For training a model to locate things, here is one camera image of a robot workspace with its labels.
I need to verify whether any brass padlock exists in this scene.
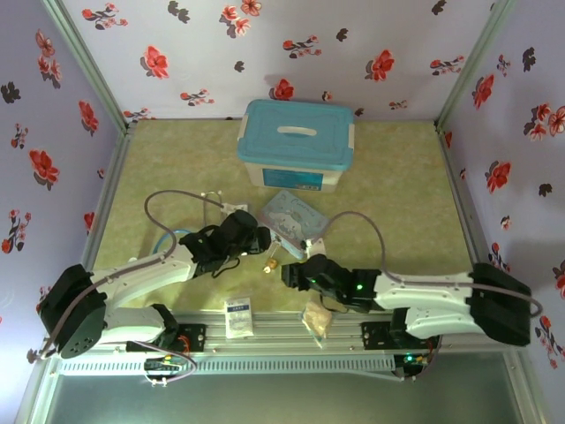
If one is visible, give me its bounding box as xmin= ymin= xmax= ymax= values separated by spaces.
xmin=263 ymin=245 xmax=280 ymax=275

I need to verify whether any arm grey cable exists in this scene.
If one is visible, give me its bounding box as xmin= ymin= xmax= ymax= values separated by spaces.
xmin=311 ymin=210 xmax=543 ymax=383
xmin=42 ymin=189 xmax=225 ymax=386

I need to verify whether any left arm grey cable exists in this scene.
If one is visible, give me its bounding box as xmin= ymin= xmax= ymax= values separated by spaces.
xmin=42 ymin=189 xmax=225 ymax=386

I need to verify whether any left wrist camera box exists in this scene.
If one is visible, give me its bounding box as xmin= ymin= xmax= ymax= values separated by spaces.
xmin=255 ymin=225 xmax=273 ymax=254

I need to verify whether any blue stethoscope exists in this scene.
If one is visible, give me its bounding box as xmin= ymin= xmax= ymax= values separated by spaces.
xmin=154 ymin=189 xmax=223 ymax=255

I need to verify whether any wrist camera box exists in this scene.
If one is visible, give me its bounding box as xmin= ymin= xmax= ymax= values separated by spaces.
xmin=281 ymin=262 xmax=310 ymax=292
xmin=255 ymin=225 xmax=273 ymax=254

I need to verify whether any blue lidded storage box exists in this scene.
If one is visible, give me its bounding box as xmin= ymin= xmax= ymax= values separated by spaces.
xmin=237 ymin=98 xmax=357 ymax=194

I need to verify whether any small circuit board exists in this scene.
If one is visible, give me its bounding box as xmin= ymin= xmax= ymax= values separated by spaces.
xmin=395 ymin=352 xmax=430 ymax=382
xmin=144 ymin=356 xmax=183 ymax=386

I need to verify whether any aluminium frame post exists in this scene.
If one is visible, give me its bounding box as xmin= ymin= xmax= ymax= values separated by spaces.
xmin=41 ymin=0 xmax=136 ymax=130
xmin=434 ymin=0 xmax=517 ymax=130

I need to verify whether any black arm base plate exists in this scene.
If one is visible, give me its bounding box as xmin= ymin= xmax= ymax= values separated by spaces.
xmin=126 ymin=323 xmax=207 ymax=353
xmin=360 ymin=321 xmax=442 ymax=351

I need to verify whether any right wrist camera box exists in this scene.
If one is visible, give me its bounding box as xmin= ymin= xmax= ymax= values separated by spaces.
xmin=281 ymin=262 xmax=310 ymax=292

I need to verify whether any cartoon print tin box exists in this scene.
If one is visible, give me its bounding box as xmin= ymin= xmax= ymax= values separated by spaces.
xmin=259 ymin=189 xmax=330 ymax=261

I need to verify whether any white paper packet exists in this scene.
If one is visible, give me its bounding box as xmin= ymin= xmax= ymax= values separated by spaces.
xmin=223 ymin=297 xmax=255 ymax=340

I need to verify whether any aluminium front rail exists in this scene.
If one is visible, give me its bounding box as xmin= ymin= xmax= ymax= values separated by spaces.
xmin=37 ymin=308 xmax=529 ymax=360

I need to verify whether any aluminium side rail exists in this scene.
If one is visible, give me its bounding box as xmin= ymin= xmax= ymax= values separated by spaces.
xmin=81 ymin=127 xmax=135 ymax=275
xmin=434 ymin=127 xmax=499 ymax=270

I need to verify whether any clear bag of cotton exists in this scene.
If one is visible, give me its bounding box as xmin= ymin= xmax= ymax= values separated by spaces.
xmin=300 ymin=299 xmax=334 ymax=350

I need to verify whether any white slotted cable duct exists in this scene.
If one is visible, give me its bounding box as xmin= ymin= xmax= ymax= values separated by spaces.
xmin=56 ymin=355 xmax=395 ymax=377

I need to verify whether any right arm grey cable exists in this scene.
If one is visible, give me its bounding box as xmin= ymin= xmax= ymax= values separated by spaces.
xmin=311 ymin=210 xmax=543 ymax=383

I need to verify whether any right white camera bracket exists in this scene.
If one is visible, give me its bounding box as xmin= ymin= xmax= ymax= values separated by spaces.
xmin=304 ymin=238 xmax=328 ymax=258

